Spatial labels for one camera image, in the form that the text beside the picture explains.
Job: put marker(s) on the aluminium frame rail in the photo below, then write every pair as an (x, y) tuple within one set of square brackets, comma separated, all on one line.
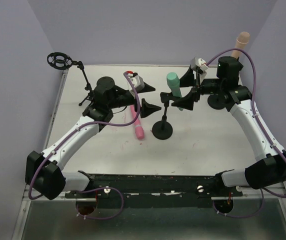
[(63, 196)]

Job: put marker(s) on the peach microphone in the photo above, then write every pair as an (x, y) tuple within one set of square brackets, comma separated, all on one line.
[(241, 41)]

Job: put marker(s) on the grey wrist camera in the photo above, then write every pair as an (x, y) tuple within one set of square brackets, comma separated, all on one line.
[(136, 80), (199, 66)]

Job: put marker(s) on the black round-base microphone stand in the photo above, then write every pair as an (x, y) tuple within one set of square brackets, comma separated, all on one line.
[(228, 69)]

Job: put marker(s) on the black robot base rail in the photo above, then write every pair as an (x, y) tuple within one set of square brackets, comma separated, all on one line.
[(156, 191)]

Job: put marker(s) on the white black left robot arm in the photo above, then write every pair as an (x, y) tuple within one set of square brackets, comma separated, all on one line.
[(44, 170)]

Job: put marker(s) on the mint green microphone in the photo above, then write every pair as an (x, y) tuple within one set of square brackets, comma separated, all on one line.
[(173, 83)]

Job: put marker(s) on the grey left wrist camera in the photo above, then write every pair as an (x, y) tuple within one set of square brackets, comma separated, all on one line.
[(136, 80)]

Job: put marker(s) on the black clip round-base stand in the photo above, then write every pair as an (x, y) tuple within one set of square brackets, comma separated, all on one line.
[(163, 130)]

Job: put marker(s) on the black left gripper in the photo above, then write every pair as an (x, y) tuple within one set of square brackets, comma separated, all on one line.
[(136, 99)]

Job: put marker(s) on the black tripod shock-mount stand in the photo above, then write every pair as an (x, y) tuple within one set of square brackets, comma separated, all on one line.
[(63, 62)]

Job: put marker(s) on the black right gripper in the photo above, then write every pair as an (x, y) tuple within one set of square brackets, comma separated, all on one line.
[(196, 87)]

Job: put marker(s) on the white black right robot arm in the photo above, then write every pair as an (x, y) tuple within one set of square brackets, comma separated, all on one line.
[(270, 156)]

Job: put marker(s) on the pink microphone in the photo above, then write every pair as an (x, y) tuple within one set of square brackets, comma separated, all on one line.
[(138, 129)]

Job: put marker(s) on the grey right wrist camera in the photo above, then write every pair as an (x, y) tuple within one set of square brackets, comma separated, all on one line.
[(199, 66)]

